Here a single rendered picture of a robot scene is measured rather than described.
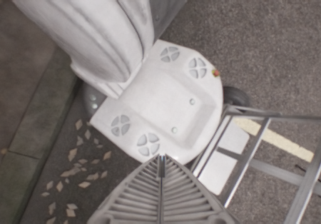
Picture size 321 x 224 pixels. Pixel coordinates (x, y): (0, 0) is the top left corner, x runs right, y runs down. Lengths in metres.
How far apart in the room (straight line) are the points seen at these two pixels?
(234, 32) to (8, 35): 1.44
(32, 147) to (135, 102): 0.57
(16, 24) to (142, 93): 0.69
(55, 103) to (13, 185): 0.45
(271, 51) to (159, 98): 1.30
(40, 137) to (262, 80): 1.66
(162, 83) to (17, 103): 0.71
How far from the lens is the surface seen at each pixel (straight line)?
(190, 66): 0.64
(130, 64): 0.17
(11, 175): 1.02
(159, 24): 0.19
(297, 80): 1.96
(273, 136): 1.65
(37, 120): 0.90
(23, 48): 0.98
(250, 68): 1.45
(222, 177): 1.31
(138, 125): 0.55
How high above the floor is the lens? 0.89
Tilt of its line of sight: 73 degrees down
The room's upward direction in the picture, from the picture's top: 93 degrees clockwise
